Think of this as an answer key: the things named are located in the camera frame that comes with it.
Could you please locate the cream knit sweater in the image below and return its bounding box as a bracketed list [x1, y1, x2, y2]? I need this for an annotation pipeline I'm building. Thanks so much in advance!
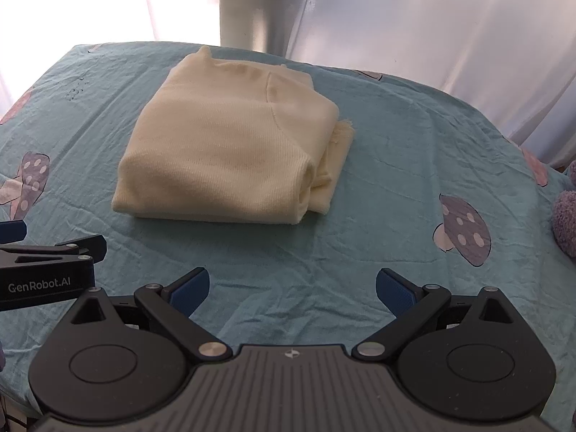
[111, 45, 356, 226]

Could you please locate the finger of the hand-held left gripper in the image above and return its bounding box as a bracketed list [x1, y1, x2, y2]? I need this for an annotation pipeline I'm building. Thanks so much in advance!
[0, 234, 108, 266]
[0, 219, 28, 246]

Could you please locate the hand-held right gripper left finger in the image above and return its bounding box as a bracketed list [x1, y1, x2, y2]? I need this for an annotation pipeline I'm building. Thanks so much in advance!
[67, 267, 231, 363]

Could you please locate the purple plush toy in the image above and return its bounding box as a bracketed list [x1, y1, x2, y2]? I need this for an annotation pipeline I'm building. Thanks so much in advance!
[552, 158, 576, 258]

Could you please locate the white sheer curtain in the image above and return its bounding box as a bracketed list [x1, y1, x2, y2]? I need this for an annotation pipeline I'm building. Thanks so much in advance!
[0, 0, 576, 168]

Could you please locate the blue mushroom print bedsheet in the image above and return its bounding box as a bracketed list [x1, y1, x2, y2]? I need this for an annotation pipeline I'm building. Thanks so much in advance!
[0, 43, 576, 411]

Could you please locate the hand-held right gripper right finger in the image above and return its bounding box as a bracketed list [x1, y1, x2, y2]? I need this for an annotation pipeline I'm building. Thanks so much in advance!
[350, 267, 514, 363]

